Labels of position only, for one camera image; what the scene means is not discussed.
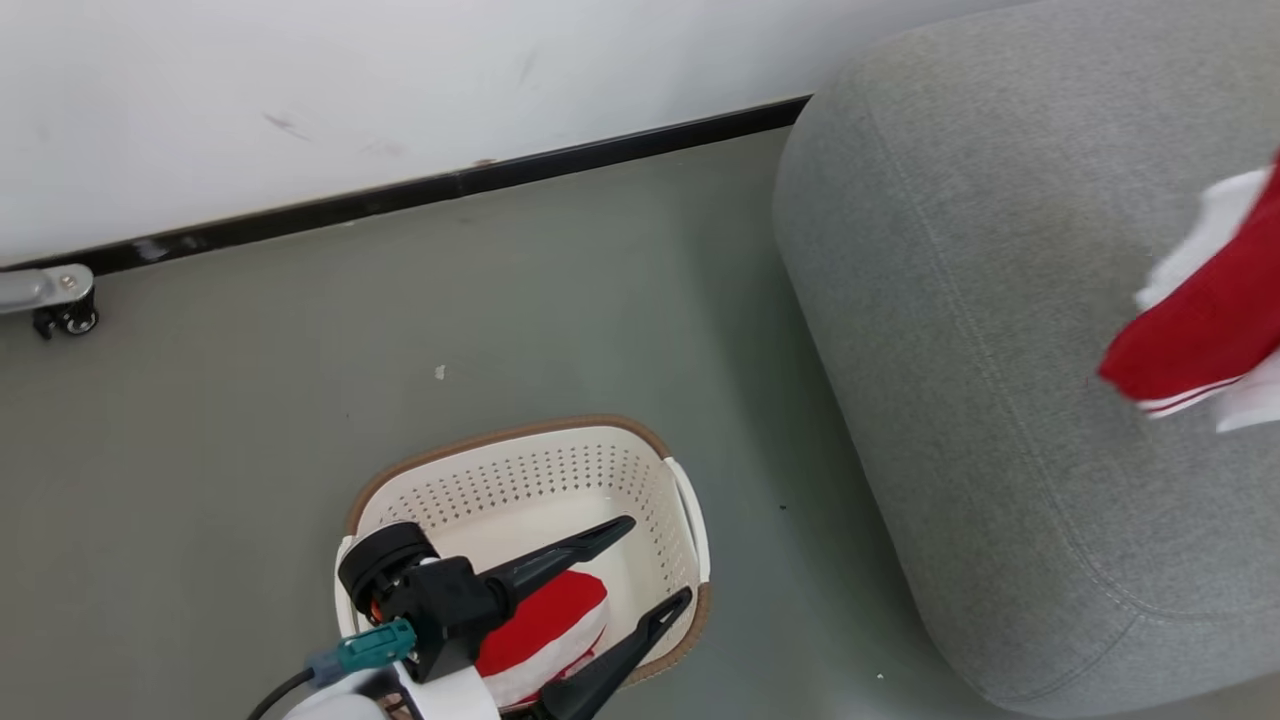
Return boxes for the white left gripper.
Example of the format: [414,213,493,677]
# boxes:
[397,515,694,720]

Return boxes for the red garment with white trim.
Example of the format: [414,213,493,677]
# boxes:
[1098,150,1280,434]

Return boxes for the grey metal frame leg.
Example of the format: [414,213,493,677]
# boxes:
[0,263,97,318]

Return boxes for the black cable with teal connector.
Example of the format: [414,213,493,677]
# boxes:
[246,617,419,720]

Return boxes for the black caster wheel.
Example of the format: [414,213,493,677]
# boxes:
[32,300,100,340]

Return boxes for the black baseboard strip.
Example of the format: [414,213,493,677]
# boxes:
[0,95,813,277]

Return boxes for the grey fabric sofa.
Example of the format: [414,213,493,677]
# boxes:
[772,0,1280,719]

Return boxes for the white perforated basket brown rim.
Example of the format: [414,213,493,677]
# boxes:
[334,415,714,717]

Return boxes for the red shorts with white stripes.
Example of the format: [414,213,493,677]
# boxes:
[474,570,612,710]

